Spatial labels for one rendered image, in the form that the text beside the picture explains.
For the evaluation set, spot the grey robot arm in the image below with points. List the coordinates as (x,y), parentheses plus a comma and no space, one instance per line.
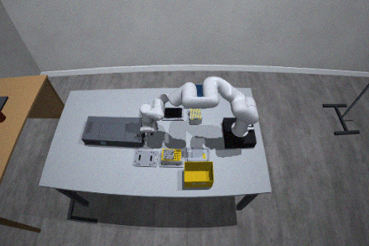
(244,110)

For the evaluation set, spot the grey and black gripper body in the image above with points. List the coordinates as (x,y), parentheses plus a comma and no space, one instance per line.
(155,125)

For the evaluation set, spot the yellow open-top box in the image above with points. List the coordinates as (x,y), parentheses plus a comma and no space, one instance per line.
(198,174)

